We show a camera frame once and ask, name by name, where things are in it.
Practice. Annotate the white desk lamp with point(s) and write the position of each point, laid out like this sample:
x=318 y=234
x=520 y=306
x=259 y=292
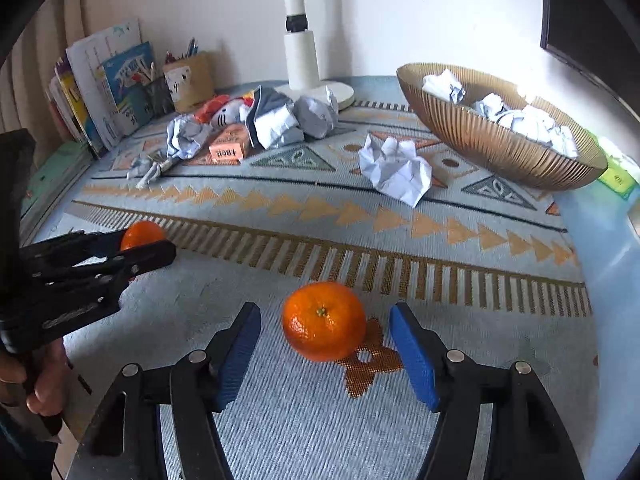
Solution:
x=302 y=50

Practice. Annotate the amber ribbed glass bowl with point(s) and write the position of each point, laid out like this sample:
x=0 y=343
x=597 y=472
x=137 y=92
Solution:
x=480 y=140

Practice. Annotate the green tissue pack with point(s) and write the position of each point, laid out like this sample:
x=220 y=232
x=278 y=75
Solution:
x=620 y=170

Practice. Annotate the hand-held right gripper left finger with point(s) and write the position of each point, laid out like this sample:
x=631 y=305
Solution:
x=237 y=360

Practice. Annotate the person's left hand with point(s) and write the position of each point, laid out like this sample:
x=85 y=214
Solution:
x=42 y=385

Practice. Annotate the bunch of pens and pencils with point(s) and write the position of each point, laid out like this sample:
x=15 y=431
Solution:
x=147 y=72

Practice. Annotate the black monitor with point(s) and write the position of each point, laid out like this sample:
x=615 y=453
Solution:
x=590 y=15

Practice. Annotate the stack of green notebooks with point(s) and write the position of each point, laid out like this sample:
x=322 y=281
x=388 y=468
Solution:
x=55 y=180

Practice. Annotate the beige curtain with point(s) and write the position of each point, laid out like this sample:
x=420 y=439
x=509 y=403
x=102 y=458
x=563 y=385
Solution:
x=45 y=60

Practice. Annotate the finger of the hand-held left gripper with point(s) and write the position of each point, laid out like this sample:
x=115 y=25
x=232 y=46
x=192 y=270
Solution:
x=145 y=256
x=75 y=246

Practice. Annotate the cardboard pencil holder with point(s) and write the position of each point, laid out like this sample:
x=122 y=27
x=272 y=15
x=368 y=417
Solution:
x=190 y=82

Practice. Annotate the orange mandarin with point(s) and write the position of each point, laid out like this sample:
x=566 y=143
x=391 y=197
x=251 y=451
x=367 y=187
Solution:
x=324 y=321
x=142 y=234

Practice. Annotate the red yellow plush toy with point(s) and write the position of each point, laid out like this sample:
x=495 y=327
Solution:
x=247 y=96

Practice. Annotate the small orange carton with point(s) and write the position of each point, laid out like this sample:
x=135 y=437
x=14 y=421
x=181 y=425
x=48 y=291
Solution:
x=230 y=147

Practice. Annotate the row of standing books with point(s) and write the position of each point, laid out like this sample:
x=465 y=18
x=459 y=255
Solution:
x=105 y=90

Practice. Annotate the white kitty plush toy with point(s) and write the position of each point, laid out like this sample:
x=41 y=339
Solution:
x=225 y=114

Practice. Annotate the black mesh pen holder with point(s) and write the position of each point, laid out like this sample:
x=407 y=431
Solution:
x=159 y=97

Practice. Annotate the bunch of coloured pens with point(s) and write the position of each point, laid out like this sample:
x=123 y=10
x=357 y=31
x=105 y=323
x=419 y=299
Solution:
x=187 y=50

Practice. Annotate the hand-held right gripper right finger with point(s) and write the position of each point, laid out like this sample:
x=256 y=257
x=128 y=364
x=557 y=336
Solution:
x=415 y=360

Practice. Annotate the patterned woven table mat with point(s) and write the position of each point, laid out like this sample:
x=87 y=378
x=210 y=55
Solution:
x=310 y=230

